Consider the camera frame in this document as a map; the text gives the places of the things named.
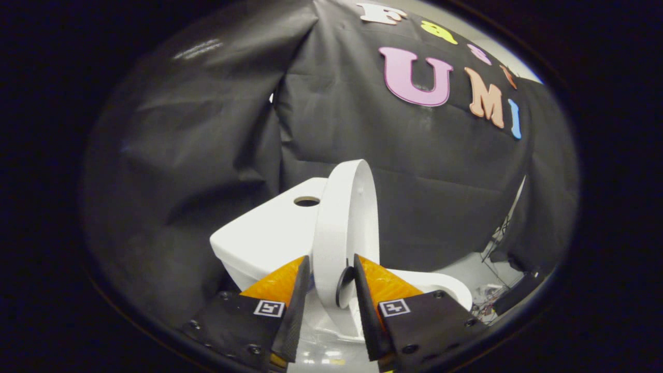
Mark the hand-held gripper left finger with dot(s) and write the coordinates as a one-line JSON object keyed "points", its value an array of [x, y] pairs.
{"points": [[296, 311]]}

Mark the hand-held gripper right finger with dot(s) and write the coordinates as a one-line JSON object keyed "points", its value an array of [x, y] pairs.
{"points": [[365, 316]]}

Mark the white toilet lid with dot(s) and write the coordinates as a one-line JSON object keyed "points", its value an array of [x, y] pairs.
{"points": [[331, 233]]}

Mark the white toilet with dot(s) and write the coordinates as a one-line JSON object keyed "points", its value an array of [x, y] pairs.
{"points": [[264, 233]]}

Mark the black floor box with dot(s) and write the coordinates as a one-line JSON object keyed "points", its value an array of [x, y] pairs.
{"points": [[518, 295]]}

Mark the black backdrop cloth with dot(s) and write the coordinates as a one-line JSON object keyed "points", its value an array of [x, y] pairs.
{"points": [[207, 129]]}

